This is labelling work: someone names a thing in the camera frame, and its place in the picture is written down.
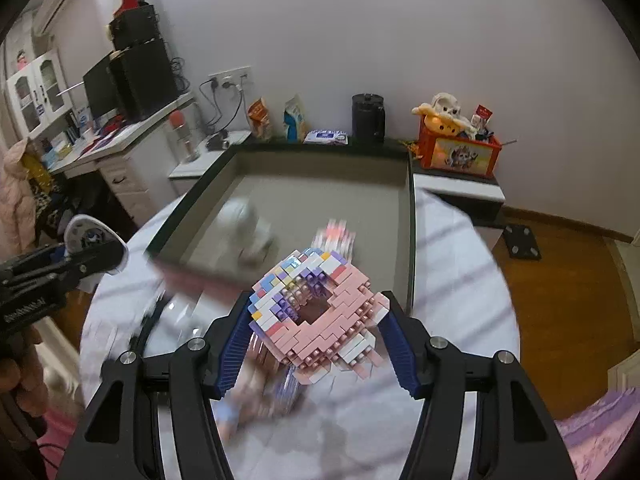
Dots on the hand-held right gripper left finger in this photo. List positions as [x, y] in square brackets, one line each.
[232, 355]

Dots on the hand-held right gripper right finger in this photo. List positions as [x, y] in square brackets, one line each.
[402, 355]

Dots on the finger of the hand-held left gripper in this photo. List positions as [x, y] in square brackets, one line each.
[97, 257]

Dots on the white oval item blue print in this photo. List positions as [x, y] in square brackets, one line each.
[90, 235]

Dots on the pink building block toy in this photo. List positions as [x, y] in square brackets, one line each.
[325, 340]

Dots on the striped pink block toy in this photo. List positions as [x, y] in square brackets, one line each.
[336, 235]

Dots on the dark tray grey inside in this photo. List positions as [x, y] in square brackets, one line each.
[325, 185]

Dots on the person's left hand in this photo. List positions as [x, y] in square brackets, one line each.
[20, 375]

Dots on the pink doll blue dress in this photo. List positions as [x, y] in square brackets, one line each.
[230, 412]

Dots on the white desk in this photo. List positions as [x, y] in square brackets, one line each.
[125, 180]

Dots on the white striped tablecloth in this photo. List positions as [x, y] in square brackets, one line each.
[450, 285]

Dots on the pink jacket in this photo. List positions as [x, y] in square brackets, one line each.
[17, 200]

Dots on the white plug charger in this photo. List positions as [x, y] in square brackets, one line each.
[240, 220]

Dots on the white low cabinet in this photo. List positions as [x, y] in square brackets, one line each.
[200, 160]

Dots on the clear bottle red cap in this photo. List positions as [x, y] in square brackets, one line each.
[181, 135]

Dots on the black floor scale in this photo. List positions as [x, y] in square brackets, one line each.
[522, 242]

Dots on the black computer monitor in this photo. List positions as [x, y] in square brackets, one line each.
[100, 90]

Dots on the small black device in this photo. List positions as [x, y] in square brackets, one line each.
[217, 140]

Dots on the dark-topped low cabinet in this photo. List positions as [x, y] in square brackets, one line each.
[465, 192]

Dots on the white glass-door cabinet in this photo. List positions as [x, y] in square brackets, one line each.
[45, 85]

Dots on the black computer tower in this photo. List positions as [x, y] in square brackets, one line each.
[145, 80]

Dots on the small orange toy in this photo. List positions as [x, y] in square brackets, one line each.
[410, 147]

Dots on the orange toy crate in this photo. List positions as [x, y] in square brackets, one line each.
[460, 155]

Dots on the orange snack bag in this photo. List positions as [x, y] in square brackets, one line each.
[260, 117]

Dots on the pink purple blanket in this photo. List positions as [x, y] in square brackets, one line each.
[605, 435]

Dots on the wet wipes pack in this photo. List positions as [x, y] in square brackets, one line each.
[325, 136]

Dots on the yellow plush toy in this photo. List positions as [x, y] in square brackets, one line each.
[440, 122]

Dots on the black box stack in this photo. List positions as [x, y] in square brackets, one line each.
[135, 25]

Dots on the black kettle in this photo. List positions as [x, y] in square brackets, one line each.
[367, 117]

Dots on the blue bottle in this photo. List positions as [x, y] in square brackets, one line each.
[296, 120]

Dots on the white plush toy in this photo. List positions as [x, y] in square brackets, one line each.
[450, 105]

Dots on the red card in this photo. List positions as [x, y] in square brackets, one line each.
[483, 111]

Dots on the white air conditioner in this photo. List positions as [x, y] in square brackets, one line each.
[60, 0]

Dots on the white wall outlet strip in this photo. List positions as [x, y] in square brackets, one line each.
[230, 77]

